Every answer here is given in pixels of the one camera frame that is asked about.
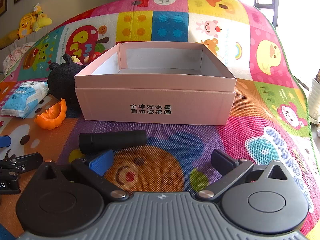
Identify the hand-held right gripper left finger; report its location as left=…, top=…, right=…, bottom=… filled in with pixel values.
left=37, top=149, right=129, bottom=201

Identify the potted palm in white pot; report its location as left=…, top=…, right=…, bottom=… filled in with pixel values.
left=307, top=69, right=320, bottom=126

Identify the yellow plush duck toy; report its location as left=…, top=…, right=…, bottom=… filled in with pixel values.
left=9, top=3, right=53, bottom=40

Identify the white pink patterned cloth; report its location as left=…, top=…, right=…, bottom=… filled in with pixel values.
left=2, top=42, right=35, bottom=74

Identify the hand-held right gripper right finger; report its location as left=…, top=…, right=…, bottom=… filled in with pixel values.
left=196, top=149, right=296, bottom=202

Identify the small red white figure toy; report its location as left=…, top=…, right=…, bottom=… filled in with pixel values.
left=84, top=51, right=103, bottom=62

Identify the pink cardboard box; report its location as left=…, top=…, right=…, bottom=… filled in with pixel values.
left=74, top=42, right=237, bottom=126

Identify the blue wet wipes packet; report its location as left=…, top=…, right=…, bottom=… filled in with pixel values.
left=0, top=81, right=49, bottom=119

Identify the black plush toy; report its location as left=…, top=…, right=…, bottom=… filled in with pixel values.
left=47, top=54, right=84, bottom=106

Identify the colourful cartoon play mat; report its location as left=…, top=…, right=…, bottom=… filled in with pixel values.
left=0, top=0, right=320, bottom=240

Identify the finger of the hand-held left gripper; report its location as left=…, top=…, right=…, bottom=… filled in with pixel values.
left=0, top=152, right=43, bottom=178
left=0, top=135, right=11, bottom=149

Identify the orange plastic toy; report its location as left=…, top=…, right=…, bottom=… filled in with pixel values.
left=34, top=99, right=67, bottom=130

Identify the black cylinder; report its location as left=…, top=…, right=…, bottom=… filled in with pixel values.
left=79, top=130, right=148, bottom=155

